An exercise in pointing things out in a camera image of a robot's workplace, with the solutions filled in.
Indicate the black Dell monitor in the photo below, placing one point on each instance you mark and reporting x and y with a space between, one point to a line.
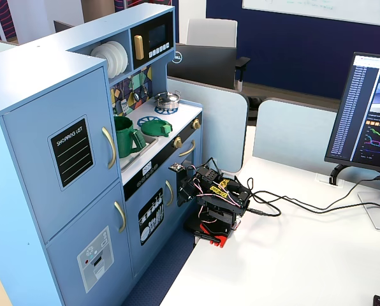
202 63

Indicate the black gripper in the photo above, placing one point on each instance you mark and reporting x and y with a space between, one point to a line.
183 191

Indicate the small wrist camera board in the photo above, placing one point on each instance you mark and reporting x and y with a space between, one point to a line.
176 167

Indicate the lit computer monitor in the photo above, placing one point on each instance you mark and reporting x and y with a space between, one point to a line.
365 111

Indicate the silver slotted toy spatula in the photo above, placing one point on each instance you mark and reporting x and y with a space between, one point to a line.
144 90

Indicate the silver monitor stand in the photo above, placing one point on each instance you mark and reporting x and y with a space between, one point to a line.
379 213

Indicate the grey office chair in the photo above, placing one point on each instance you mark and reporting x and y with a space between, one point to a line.
210 32

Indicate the white whiteboard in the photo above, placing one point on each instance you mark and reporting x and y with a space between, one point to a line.
304 6

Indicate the white toy plate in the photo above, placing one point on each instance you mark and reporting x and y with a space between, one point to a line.
106 48
100 50
93 52
118 59

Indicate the black shopping list board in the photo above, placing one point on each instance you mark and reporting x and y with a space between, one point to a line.
70 153

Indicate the black toy microwave door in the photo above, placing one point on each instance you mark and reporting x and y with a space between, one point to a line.
155 25

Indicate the silver toy sink basin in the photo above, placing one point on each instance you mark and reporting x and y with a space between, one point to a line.
135 161

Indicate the silver toy pot with lid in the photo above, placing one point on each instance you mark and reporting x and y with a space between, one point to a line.
167 100

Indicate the large green round bowl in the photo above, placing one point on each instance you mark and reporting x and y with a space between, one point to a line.
151 127

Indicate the gold stove knob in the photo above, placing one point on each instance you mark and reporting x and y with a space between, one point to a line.
196 124
177 142

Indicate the light blue desk divider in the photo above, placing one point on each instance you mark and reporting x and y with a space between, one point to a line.
218 127
292 134

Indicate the silver hanging toy utensil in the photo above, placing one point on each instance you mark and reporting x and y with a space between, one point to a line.
124 106

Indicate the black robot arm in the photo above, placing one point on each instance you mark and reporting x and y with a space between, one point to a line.
223 204

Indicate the blue wooden toy kitchen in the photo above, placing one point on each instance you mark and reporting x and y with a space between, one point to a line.
33 127

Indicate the red table clamp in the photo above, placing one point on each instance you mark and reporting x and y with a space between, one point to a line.
214 236

